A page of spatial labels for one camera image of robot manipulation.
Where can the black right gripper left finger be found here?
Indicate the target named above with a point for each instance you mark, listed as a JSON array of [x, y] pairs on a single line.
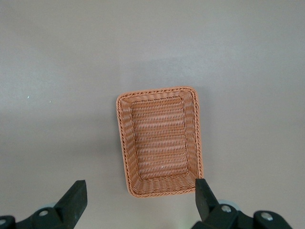
[[69, 207]]

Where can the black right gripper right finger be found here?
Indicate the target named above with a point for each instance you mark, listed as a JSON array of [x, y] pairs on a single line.
[[209, 210]]

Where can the small brown wicker basket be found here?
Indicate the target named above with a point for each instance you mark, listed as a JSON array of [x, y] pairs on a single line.
[[159, 138]]

